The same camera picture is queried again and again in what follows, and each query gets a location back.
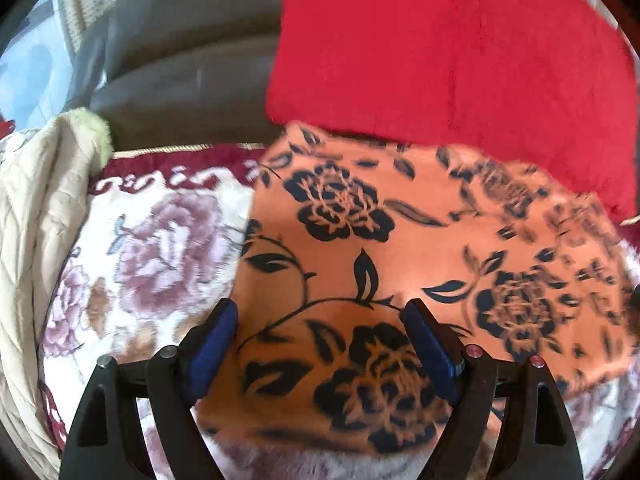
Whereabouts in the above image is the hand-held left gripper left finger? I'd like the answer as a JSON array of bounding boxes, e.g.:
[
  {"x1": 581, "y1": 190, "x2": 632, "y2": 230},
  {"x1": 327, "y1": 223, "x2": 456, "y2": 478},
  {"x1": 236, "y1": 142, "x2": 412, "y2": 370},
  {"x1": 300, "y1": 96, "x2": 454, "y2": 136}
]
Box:
[{"x1": 59, "y1": 297, "x2": 240, "y2": 480}]

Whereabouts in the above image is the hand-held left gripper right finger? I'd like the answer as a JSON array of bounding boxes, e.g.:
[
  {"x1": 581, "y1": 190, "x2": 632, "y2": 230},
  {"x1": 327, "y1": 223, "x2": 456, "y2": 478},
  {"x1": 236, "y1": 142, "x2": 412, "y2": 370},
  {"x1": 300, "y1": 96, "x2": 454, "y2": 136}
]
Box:
[{"x1": 400, "y1": 299, "x2": 585, "y2": 480}]

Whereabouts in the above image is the orange floral cloth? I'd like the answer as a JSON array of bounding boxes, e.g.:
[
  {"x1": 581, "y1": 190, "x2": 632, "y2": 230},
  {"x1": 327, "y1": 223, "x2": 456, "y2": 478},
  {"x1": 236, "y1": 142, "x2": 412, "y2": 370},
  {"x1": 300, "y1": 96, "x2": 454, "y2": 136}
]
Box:
[{"x1": 197, "y1": 120, "x2": 638, "y2": 456}]

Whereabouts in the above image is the floral plush blanket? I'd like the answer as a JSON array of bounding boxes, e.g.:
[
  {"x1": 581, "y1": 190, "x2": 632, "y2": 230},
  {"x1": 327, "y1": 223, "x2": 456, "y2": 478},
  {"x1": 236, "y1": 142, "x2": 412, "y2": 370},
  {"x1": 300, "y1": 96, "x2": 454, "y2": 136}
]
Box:
[{"x1": 37, "y1": 142, "x2": 640, "y2": 480}]

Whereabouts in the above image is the beige quilted jacket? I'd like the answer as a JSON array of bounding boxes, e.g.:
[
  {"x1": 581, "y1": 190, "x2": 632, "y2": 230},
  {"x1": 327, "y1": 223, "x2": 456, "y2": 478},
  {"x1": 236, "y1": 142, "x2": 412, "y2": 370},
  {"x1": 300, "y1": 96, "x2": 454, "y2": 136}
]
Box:
[{"x1": 0, "y1": 107, "x2": 113, "y2": 456}]

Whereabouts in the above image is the brown leather sofa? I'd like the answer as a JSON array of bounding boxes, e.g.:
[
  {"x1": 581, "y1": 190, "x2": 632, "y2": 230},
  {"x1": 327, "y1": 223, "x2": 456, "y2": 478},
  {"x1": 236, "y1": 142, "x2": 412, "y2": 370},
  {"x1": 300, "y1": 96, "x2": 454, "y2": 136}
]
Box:
[{"x1": 75, "y1": 0, "x2": 288, "y2": 151}]

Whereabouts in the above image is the red blanket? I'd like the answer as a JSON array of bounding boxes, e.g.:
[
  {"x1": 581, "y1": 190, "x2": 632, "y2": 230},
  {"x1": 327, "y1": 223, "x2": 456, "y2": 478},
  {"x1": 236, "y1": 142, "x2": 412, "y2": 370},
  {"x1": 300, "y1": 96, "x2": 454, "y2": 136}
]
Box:
[{"x1": 265, "y1": 0, "x2": 638, "y2": 221}]

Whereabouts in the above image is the white floral refrigerator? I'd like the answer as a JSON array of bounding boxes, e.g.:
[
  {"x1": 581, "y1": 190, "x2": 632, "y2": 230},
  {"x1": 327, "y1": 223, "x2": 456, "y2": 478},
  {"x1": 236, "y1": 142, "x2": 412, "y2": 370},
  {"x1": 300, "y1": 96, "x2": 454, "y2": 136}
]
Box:
[{"x1": 0, "y1": 25, "x2": 81, "y2": 131}]

